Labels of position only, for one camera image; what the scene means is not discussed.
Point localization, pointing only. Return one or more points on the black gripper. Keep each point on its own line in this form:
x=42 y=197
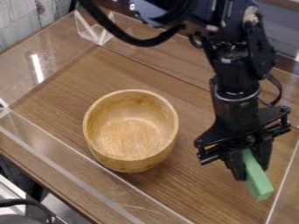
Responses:
x=243 y=126

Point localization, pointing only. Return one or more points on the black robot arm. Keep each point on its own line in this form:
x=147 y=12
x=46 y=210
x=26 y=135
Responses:
x=226 y=28

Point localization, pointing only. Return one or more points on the brown wooden bowl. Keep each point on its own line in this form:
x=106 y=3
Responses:
x=130 y=128

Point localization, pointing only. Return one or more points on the clear acrylic tray enclosure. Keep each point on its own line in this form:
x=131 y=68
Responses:
x=66 y=86

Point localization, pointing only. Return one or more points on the green rectangular block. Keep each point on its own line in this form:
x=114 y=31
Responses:
x=258 y=183

